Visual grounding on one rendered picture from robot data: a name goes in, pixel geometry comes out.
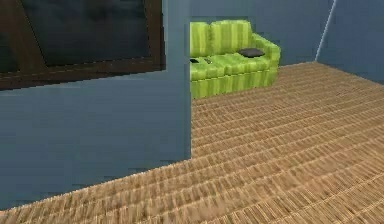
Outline dark grey cushion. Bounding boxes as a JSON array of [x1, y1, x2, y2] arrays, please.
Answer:
[[238, 47, 266, 58]]

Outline green striped sofa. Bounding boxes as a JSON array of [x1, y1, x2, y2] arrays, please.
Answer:
[[189, 19, 282, 100]]

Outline brown framed window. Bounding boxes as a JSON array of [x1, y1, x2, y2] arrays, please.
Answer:
[[0, 0, 167, 92]]

